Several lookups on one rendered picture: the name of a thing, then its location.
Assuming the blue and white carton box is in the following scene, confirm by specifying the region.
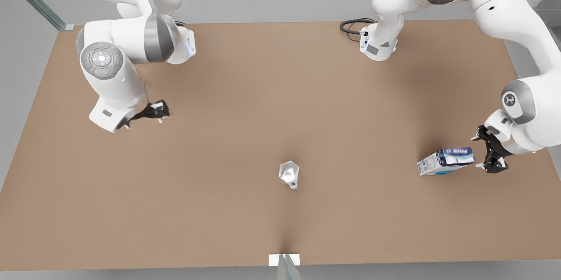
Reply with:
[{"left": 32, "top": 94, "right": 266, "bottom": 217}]
[{"left": 417, "top": 147, "right": 476, "bottom": 177}]

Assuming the white cup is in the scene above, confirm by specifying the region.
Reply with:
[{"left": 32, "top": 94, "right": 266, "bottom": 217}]
[{"left": 278, "top": 160, "right": 301, "bottom": 190}]

